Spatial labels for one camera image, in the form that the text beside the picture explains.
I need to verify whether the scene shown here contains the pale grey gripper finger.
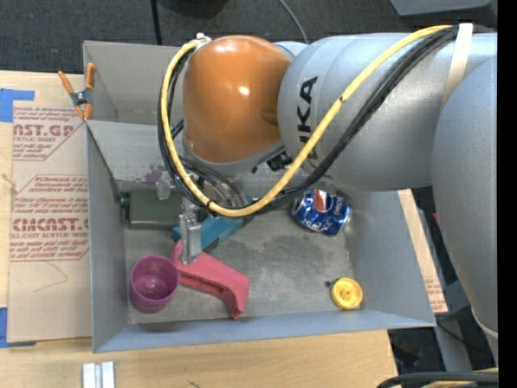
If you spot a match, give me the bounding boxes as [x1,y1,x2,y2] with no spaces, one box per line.
[187,214,203,259]
[179,213,191,266]

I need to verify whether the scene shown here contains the teal flat block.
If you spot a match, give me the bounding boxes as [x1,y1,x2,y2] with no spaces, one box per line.
[172,195,254,251]

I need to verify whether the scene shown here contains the purple plastic cup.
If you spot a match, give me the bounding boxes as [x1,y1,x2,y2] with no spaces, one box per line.
[128,254,180,314]

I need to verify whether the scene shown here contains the dark green flat block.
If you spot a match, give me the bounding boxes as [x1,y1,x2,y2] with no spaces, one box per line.
[120,189,183,230]

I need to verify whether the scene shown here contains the grey metal bin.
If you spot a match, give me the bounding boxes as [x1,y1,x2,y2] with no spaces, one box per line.
[82,40,438,354]

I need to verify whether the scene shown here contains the crushed blue soda can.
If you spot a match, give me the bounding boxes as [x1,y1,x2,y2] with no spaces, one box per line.
[290,188,353,238]

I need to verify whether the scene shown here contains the brown cardboard board red print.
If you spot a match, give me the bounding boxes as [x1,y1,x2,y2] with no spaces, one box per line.
[0,69,95,344]

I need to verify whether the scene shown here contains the yellow round disc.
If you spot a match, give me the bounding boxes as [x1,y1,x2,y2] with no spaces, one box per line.
[330,276,364,311]

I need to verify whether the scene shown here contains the black cylinder on white bracket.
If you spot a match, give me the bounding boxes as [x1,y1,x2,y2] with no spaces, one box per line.
[264,150,293,173]

